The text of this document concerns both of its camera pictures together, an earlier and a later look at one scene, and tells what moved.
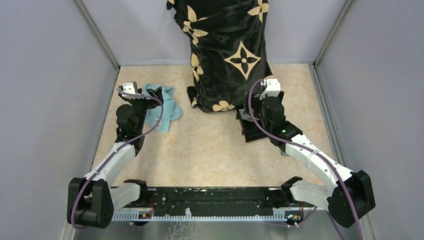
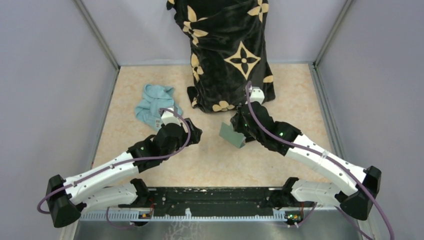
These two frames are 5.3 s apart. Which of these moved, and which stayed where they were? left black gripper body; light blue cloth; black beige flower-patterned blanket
Moved: left black gripper body
Stayed: black beige flower-patterned blanket; light blue cloth
